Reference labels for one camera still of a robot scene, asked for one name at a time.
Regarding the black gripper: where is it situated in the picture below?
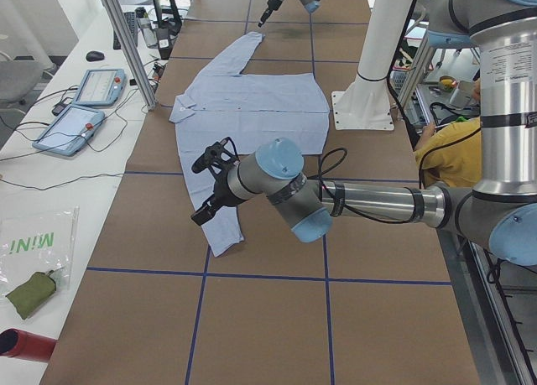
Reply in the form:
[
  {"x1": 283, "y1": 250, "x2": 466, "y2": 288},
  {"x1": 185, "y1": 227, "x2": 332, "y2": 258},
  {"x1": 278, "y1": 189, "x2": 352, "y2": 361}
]
[
  {"x1": 190, "y1": 173, "x2": 242, "y2": 226},
  {"x1": 258, "y1": 0, "x2": 282, "y2": 27}
]

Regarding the light blue striped shirt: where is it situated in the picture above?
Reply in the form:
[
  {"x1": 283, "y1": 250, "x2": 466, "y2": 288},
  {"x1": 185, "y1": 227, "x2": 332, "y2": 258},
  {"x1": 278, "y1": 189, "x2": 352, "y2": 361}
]
[{"x1": 170, "y1": 32, "x2": 332, "y2": 256}]

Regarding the black power adapter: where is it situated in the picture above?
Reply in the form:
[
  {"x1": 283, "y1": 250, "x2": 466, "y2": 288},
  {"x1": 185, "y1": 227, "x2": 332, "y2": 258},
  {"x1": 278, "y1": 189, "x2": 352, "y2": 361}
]
[{"x1": 155, "y1": 28, "x2": 173, "y2": 60}]

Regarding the black keyboard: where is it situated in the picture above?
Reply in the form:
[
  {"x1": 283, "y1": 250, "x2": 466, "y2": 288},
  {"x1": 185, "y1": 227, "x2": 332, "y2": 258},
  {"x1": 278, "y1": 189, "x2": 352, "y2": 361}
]
[{"x1": 112, "y1": 12, "x2": 138, "y2": 50}]

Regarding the near blue teach pendant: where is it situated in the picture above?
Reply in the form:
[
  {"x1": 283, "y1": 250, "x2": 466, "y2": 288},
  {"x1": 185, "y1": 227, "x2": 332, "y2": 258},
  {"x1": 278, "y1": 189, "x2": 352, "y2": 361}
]
[{"x1": 32, "y1": 105, "x2": 105, "y2": 157}]

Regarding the blue teach pendant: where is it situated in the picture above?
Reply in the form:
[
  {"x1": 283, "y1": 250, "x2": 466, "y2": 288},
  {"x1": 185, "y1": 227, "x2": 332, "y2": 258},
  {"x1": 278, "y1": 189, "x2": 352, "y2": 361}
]
[
  {"x1": 72, "y1": 69, "x2": 126, "y2": 107},
  {"x1": 32, "y1": 105, "x2": 105, "y2": 157}
]

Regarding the far blue teach pendant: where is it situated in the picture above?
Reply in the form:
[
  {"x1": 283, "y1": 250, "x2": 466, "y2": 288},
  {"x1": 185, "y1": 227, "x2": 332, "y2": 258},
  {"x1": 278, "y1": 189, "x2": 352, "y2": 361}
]
[{"x1": 72, "y1": 69, "x2": 126, "y2": 107}]

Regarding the clear MINI plastic bag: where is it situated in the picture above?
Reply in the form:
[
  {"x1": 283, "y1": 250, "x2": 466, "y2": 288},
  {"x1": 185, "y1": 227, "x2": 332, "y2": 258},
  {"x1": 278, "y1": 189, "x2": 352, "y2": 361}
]
[{"x1": 1, "y1": 206, "x2": 79, "y2": 304}]

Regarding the black computer mouse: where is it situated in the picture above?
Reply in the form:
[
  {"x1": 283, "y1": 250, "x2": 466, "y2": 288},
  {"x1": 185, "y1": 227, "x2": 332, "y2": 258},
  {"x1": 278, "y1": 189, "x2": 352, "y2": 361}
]
[{"x1": 86, "y1": 50, "x2": 105, "y2": 62}]

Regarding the green folded cloth pouch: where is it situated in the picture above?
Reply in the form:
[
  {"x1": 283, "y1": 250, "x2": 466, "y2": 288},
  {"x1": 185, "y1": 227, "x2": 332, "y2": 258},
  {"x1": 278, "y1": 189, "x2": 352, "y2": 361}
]
[{"x1": 6, "y1": 271, "x2": 57, "y2": 320}]

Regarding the grey office chair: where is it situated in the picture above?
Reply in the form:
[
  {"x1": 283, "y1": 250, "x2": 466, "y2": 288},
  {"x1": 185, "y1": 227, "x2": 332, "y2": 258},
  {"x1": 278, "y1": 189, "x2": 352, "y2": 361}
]
[{"x1": 1, "y1": 51, "x2": 54, "y2": 110}]

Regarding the person in yellow shirt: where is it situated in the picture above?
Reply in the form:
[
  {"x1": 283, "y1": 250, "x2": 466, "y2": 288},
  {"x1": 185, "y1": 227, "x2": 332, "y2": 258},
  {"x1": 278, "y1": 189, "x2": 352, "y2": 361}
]
[{"x1": 413, "y1": 72, "x2": 483, "y2": 189}]

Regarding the red bottle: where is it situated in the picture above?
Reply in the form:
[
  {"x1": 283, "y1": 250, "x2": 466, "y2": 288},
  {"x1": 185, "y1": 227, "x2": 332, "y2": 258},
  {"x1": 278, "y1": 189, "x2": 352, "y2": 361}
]
[{"x1": 1, "y1": 328, "x2": 56, "y2": 362}]

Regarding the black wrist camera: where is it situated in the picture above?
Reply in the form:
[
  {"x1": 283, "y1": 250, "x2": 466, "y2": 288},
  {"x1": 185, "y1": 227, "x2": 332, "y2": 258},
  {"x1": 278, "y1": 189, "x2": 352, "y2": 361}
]
[{"x1": 191, "y1": 137, "x2": 239, "y2": 182}]

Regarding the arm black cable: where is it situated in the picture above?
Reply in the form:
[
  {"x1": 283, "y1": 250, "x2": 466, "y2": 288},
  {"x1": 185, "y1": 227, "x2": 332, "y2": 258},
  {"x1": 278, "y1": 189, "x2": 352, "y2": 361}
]
[{"x1": 316, "y1": 147, "x2": 483, "y2": 225}]

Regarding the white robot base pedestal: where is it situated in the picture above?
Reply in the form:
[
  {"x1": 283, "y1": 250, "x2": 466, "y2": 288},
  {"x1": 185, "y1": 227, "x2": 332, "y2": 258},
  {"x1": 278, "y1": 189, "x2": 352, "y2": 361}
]
[{"x1": 331, "y1": 0, "x2": 414, "y2": 131}]

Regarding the black pendant cable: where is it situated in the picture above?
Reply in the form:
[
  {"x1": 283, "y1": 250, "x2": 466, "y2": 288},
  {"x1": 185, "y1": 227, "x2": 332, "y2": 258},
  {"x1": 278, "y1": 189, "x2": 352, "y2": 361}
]
[{"x1": 0, "y1": 86, "x2": 146, "y2": 191}]

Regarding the aluminium frame post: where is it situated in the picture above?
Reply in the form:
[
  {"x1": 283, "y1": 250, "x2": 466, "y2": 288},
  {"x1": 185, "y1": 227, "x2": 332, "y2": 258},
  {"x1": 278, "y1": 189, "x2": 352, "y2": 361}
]
[{"x1": 101, "y1": 0, "x2": 157, "y2": 111}]

